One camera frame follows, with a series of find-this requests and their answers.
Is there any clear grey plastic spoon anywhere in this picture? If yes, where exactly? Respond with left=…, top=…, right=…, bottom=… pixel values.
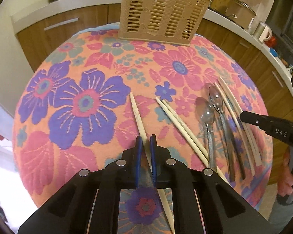
left=208, top=85, right=236, bottom=182

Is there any person right hand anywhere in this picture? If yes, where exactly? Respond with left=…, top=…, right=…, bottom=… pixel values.
left=277, top=147, right=293, bottom=197

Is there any small blue bowl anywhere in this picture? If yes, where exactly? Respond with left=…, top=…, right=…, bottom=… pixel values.
left=269, top=48, right=278, bottom=57

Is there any red container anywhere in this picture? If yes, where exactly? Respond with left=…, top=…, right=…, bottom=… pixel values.
left=265, top=35, right=277, bottom=49

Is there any white electric kettle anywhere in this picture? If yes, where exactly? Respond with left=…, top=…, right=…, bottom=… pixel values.
left=253, top=21, right=272, bottom=43

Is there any floral orange tablecloth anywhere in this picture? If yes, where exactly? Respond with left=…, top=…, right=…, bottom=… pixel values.
left=13, top=29, right=274, bottom=233

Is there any brown rice cooker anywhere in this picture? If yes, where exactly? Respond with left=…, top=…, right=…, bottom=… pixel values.
left=225, top=0, right=256, bottom=30

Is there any dark window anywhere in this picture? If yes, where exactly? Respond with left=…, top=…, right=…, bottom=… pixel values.
left=266, top=0, right=293, bottom=67

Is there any beige plastic utensil basket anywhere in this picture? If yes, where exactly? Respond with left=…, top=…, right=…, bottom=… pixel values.
left=118, top=0, right=210, bottom=46

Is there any white countertop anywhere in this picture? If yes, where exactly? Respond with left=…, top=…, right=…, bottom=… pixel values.
left=10, top=0, right=293, bottom=96

